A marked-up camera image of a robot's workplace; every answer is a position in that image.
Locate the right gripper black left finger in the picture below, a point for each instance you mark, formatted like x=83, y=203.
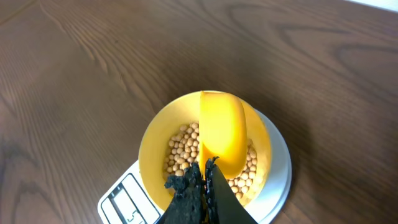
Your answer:
x=186, y=206

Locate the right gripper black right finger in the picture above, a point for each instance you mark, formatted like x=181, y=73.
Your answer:
x=222, y=205

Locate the yellow measuring scoop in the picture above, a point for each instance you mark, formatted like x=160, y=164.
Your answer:
x=222, y=132

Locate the soybeans in yellow bowl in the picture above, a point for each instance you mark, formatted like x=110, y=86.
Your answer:
x=184, y=150

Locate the white digital kitchen scale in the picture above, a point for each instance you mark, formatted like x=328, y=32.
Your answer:
x=127, y=201

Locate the pale yellow plastic bowl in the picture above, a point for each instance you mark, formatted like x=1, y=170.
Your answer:
x=184, y=110

